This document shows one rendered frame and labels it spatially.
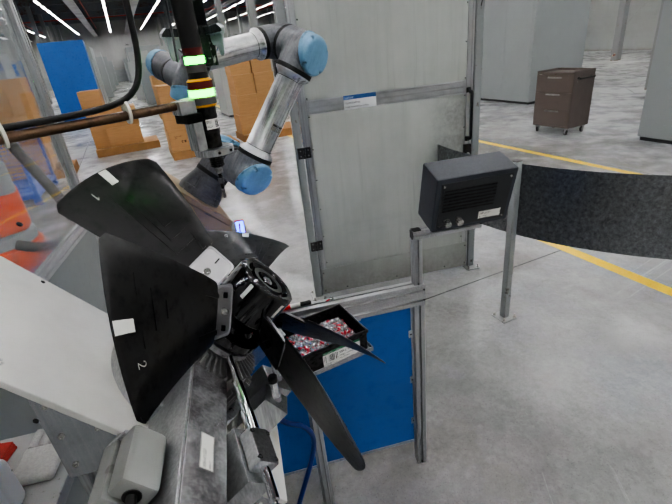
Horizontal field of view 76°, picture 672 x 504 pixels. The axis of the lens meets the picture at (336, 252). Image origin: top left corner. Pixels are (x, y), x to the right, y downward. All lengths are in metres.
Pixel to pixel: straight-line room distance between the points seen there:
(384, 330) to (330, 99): 1.58
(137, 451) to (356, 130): 2.34
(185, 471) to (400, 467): 1.47
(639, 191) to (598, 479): 1.23
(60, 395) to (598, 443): 1.99
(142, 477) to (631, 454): 1.95
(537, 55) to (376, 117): 7.93
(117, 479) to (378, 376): 1.15
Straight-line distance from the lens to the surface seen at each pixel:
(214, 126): 0.82
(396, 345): 1.59
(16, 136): 0.72
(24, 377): 0.79
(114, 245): 0.59
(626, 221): 2.44
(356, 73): 2.71
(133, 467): 0.66
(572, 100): 7.43
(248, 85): 8.96
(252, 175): 1.42
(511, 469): 2.07
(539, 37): 10.49
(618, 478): 2.17
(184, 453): 0.67
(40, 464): 1.18
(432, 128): 2.92
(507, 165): 1.41
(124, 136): 10.07
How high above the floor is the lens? 1.61
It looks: 26 degrees down
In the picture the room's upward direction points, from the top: 6 degrees counter-clockwise
